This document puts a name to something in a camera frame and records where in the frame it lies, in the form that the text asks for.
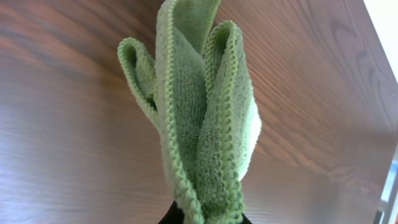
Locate light green microfiber cloth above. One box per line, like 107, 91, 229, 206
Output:
118, 0, 261, 223

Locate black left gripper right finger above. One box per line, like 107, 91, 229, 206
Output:
241, 214, 252, 224

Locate objects beyond table edge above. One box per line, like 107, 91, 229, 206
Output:
373, 159, 397, 224

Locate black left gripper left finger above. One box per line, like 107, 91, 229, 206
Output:
158, 201, 185, 224

